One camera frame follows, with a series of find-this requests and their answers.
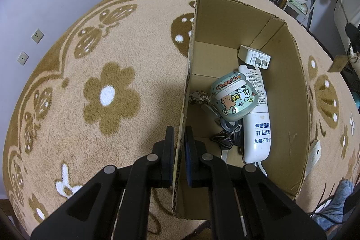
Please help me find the white tube with blue text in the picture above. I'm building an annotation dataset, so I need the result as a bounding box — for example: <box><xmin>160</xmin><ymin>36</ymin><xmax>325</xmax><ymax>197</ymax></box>
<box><xmin>238</xmin><ymin>65</ymin><xmax>272</xmax><ymax>163</ymax></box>

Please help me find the key bunch with rings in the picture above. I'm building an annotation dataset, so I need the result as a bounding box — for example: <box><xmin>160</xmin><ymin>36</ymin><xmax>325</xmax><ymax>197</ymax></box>
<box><xmin>209</xmin><ymin>118</ymin><xmax>243</xmax><ymax>151</ymax></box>

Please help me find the brown cardboard box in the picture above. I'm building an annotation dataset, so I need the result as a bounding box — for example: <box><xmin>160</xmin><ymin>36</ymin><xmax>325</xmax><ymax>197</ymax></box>
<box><xmin>181</xmin><ymin>0</ymin><xmax>311</xmax><ymax>199</ymax></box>

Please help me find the green cartoon earbud case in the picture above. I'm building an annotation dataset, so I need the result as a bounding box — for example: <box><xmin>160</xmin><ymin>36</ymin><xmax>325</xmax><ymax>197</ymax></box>
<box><xmin>211</xmin><ymin>71</ymin><xmax>259</xmax><ymax>122</ymax></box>

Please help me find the white charger plug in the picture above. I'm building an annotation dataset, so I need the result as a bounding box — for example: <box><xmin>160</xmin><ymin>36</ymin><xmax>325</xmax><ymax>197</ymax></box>
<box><xmin>238</xmin><ymin>45</ymin><xmax>271</xmax><ymax>70</ymax></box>

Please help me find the cartoon dog keychain charm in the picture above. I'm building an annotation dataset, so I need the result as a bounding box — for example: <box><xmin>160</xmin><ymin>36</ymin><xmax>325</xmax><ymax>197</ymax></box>
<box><xmin>189</xmin><ymin>91</ymin><xmax>210</xmax><ymax>105</ymax></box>

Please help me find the wall socket plate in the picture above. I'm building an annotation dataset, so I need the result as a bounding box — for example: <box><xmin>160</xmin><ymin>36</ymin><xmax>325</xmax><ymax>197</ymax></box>
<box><xmin>31</xmin><ymin>29</ymin><xmax>45</xmax><ymax>44</ymax></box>
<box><xmin>17</xmin><ymin>51</ymin><xmax>29</xmax><ymax>65</ymax></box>

